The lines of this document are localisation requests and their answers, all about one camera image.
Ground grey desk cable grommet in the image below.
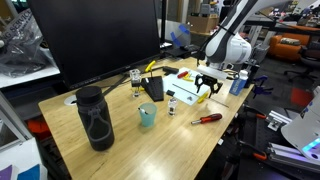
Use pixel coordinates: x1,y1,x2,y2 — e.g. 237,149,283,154
63,94,79,107

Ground teal plastic cup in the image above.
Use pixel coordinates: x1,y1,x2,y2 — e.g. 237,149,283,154
138,102,158,128

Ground black office chair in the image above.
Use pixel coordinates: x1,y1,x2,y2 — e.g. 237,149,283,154
284,44,320,86

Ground white blue face shield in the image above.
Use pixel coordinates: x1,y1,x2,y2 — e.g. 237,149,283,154
169,22,193,48

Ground blue spring clamp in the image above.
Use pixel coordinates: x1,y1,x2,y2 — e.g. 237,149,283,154
251,75,270,100

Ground large black computer monitor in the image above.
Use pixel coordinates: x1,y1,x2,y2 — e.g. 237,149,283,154
27,0,162,91

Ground short aluminium extrusion piece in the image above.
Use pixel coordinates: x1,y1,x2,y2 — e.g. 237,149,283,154
266,109,295,132

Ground brown cardboard box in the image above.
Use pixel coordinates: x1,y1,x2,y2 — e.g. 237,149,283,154
186,14,221,35

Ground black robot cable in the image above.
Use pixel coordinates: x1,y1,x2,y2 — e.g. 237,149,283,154
196,23,234,68

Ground black triangular tool rack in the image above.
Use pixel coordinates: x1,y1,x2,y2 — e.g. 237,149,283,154
140,75,166,103

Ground black orange bar clamp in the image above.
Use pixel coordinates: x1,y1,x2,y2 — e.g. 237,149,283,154
237,139,268,162
242,104,268,121

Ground white sheet mat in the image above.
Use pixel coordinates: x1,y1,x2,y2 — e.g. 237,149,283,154
161,66,219,107

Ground orange object under table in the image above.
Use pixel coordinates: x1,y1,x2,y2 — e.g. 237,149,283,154
26,116,52,142

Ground long aluminium extrusion rail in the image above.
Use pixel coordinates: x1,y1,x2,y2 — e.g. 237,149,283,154
266,141,320,175

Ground blue purple books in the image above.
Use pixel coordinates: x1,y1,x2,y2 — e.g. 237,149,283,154
0,162,48,180

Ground small red-handled tool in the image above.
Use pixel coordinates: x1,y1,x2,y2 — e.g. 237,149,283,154
176,70,190,80

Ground white device with blue light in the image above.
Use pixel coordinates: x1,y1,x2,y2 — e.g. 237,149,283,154
280,85,320,163

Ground black insulated water bottle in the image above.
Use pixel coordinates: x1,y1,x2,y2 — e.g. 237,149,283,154
75,85,116,152

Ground clear plastic bag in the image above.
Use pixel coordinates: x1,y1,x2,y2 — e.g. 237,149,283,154
0,7,52,78

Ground small clear glass bottle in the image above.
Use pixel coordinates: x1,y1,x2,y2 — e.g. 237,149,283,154
167,96,179,117

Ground black monitor stand leg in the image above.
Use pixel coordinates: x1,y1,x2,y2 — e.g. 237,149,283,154
100,73,131,98

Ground red box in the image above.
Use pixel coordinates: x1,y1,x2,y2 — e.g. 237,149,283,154
290,86,315,108

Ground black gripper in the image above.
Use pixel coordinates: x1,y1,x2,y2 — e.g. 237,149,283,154
194,74,224,98

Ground white blue carton bottle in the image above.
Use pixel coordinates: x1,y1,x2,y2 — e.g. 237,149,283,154
228,69,250,97

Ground black foam block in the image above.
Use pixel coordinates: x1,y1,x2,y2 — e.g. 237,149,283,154
161,65,180,75

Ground small white black-tipped pen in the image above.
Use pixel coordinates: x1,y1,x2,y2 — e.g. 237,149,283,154
137,106,150,116

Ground long yellow T-handle hex key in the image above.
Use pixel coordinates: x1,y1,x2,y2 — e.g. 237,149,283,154
171,83,207,104

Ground orange sofa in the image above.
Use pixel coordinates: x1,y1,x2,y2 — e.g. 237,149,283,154
267,32,312,62

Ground red-handled screwdriver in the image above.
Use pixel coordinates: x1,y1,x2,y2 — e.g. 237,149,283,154
190,112,224,126

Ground small black square pad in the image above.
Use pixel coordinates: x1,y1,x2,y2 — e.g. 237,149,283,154
165,88,177,98

